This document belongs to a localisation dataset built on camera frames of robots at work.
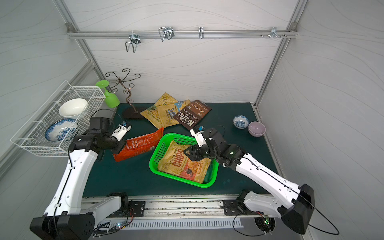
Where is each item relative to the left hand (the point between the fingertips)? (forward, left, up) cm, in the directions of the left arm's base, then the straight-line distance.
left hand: (119, 141), depth 74 cm
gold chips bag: (+49, -13, -19) cm, 54 cm away
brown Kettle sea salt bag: (+34, -33, -20) cm, 52 cm away
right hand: (-4, -35, 0) cm, 35 cm away
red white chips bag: (+3, -7, -8) cm, 11 cm away
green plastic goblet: (+30, +16, +1) cm, 34 cm away
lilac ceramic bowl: (+24, -81, -20) cm, 87 cm away
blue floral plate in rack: (-2, +21, +12) cm, 24 cm away
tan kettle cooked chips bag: (-2, -26, -18) cm, 32 cm away
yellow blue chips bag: (+34, -12, -20) cm, 41 cm away
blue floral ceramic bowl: (+30, -71, -20) cm, 80 cm away
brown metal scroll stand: (+37, +14, -19) cm, 43 cm away
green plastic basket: (+7, -19, -13) cm, 24 cm away
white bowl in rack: (+10, +21, +13) cm, 27 cm away
